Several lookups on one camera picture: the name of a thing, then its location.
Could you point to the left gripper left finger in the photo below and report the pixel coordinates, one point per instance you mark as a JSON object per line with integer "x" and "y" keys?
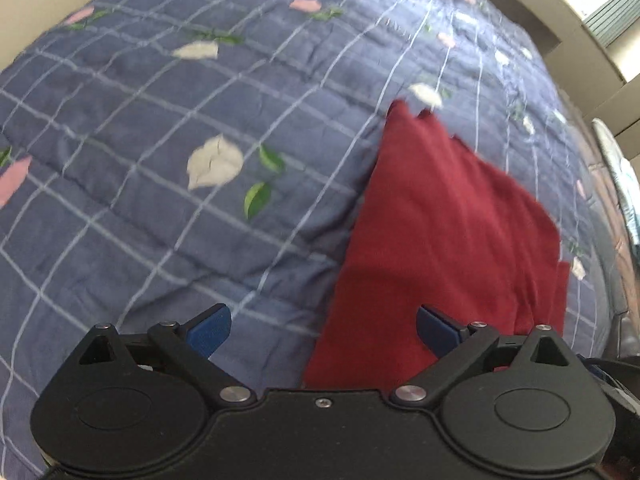
{"x": 185, "y": 349}

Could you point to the dark red garment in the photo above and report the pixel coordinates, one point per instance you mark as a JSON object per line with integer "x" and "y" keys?
{"x": 438, "y": 227}

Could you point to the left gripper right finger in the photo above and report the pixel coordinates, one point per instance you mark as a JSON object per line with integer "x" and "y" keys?
{"x": 461, "y": 351}

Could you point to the grey brown quilted mattress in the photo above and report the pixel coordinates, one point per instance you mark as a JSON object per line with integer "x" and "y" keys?
{"x": 603, "y": 200}

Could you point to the blue plaid floral quilt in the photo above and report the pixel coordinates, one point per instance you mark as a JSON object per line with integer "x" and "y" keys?
{"x": 180, "y": 153}

